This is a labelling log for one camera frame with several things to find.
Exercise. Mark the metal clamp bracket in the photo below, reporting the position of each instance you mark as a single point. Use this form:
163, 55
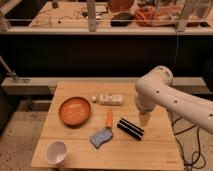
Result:
12, 74

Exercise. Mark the black object on bench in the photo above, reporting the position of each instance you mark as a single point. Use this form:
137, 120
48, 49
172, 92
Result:
121, 20

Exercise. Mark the wooden post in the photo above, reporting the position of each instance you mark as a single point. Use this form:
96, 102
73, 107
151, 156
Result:
186, 11
91, 15

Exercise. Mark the orange carrot toy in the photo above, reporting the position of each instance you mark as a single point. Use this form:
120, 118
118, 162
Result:
109, 120

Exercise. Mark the wooden post left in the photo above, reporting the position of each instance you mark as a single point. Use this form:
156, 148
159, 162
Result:
91, 15

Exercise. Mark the white cup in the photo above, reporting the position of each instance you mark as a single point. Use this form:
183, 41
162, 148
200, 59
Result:
56, 152

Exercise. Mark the orange bowl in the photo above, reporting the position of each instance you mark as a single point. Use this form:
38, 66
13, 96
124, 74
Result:
74, 111

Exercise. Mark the wooden post right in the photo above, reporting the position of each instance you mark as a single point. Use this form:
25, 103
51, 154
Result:
186, 11

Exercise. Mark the black white striped block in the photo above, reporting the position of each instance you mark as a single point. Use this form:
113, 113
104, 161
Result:
131, 129

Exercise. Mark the orange crate on bench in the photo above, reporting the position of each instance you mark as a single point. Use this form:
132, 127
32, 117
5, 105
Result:
143, 17

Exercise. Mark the white rectangular box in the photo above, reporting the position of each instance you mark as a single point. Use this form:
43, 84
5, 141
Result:
115, 100

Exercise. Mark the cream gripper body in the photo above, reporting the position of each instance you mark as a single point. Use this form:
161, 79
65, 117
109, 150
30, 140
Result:
144, 118

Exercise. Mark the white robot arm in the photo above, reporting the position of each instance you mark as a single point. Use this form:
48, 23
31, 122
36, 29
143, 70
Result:
154, 89

